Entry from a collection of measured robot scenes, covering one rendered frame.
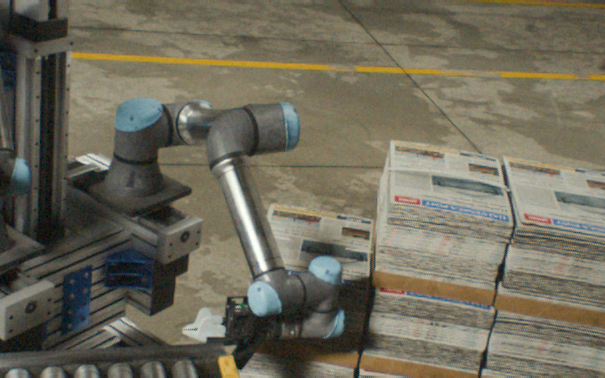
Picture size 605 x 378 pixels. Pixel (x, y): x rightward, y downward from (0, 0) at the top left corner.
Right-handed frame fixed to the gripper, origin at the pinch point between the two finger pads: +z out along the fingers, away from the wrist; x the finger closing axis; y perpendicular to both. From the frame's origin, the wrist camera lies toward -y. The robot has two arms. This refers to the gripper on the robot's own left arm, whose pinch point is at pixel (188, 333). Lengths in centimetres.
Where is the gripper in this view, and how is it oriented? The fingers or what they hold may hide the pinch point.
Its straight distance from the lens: 226.8
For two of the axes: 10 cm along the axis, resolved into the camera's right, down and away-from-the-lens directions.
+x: 2.5, 4.6, -8.5
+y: 1.4, -8.9, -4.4
